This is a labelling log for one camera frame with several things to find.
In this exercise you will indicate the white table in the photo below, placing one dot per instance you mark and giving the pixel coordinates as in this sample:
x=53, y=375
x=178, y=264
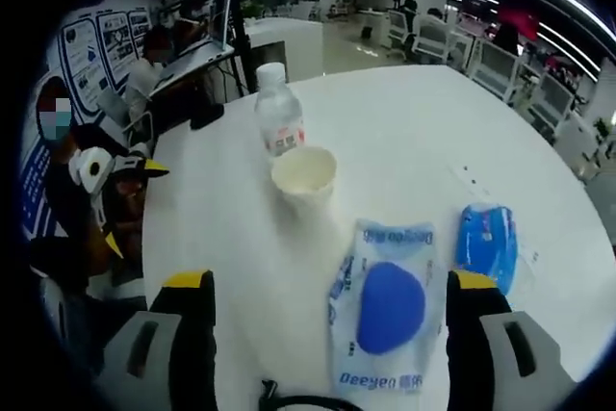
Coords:
x=394, y=141

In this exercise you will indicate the black object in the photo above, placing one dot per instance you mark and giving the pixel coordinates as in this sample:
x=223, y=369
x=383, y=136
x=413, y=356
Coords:
x=207, y=116

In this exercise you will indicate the clear plastic water bottle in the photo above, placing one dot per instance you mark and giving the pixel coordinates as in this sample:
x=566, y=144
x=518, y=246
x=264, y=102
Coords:
x=281, y=112

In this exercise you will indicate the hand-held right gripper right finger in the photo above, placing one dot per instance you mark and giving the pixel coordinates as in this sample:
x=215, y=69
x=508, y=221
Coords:
x=464, y=334

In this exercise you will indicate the green potted plant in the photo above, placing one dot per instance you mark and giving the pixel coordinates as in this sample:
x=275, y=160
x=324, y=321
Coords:
x=605, y=136
x=252, y=9

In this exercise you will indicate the blue tissue pack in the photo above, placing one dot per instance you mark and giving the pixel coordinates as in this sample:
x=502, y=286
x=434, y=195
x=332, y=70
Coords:
x=486, y=242

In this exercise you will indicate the person in black shirt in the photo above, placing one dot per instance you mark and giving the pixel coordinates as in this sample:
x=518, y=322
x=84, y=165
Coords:
x=82, y=59

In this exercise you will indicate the white paper cup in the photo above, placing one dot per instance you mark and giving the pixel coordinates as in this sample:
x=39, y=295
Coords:
x=303, y=175

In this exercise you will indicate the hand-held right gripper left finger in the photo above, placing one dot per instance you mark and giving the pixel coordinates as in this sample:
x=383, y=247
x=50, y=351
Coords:
x=192, y=334

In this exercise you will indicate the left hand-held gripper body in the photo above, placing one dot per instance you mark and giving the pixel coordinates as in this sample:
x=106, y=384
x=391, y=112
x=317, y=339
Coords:
x=103, y=161

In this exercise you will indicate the open laptop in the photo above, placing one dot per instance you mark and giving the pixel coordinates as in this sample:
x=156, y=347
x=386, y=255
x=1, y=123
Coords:
x=192, y=64

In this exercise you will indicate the pink hanging screen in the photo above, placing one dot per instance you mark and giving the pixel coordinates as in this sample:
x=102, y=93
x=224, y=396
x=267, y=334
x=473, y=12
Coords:
x=519, y=21

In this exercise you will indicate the row of white office chairs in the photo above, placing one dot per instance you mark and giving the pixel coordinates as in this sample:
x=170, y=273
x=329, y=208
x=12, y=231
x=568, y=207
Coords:
x=495, y=64

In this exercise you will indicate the wet wipes pack blue lid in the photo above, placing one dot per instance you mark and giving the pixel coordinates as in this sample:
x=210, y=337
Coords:
x=390, y=305

